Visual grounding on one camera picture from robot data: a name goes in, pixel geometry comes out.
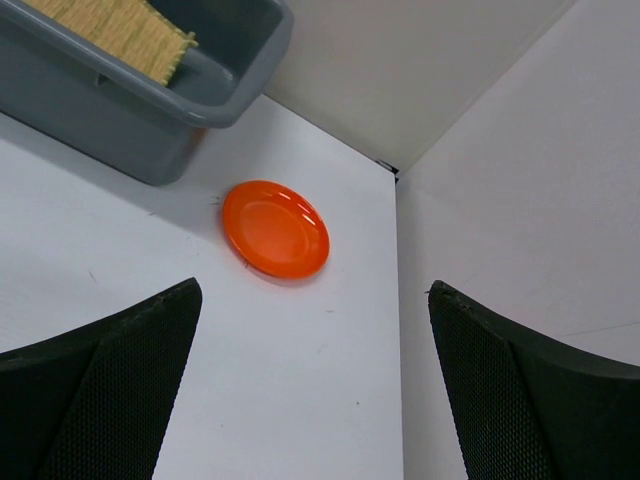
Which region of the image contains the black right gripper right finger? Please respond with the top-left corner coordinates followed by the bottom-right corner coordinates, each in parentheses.
top-left (428, 281), bottom-right (639, 479)

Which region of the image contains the grey plastic bin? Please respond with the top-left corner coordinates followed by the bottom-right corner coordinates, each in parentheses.
top-left (1, 1), bottom-right (294, 185)

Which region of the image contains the orange plastic plate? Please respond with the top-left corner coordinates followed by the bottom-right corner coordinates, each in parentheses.
top-left (221, 180), bottom-right (330, 280)

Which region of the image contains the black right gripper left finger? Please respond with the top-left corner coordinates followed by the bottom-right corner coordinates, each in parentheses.
top-left (1, 279), bottom-right (202, 479)

